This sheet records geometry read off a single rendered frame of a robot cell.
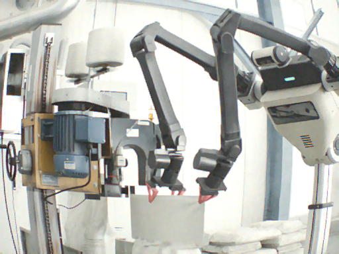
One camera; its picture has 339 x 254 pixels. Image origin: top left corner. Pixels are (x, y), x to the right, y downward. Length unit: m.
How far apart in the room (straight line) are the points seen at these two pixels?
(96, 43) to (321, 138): 0.98
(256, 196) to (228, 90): 6.46
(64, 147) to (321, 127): 0.99
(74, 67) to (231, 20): 0.96
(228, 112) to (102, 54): 0.63
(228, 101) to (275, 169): 6.54
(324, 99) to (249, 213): 6.17
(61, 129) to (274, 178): 6.39
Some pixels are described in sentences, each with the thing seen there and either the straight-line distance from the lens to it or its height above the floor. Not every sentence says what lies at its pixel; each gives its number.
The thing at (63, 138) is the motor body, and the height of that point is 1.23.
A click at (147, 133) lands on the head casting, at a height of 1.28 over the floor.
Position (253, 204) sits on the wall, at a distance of 8.28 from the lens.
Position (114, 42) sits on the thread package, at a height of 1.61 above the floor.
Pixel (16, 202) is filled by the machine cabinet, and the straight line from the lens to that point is 5.17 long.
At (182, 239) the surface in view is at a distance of 2.19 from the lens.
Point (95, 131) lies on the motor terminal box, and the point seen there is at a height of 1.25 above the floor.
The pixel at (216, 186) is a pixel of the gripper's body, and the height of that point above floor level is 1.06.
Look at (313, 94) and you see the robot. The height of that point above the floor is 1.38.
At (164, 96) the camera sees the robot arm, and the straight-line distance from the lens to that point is 2.23.
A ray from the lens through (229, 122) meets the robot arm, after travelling 1.93.
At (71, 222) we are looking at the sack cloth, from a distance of 2.99.
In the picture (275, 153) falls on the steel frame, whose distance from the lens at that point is 8.43.
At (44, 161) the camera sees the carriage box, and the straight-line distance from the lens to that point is 2.38.
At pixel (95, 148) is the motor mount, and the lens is 2.26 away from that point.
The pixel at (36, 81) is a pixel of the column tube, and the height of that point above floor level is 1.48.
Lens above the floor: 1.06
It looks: 6 degrees up
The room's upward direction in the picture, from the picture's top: straight up
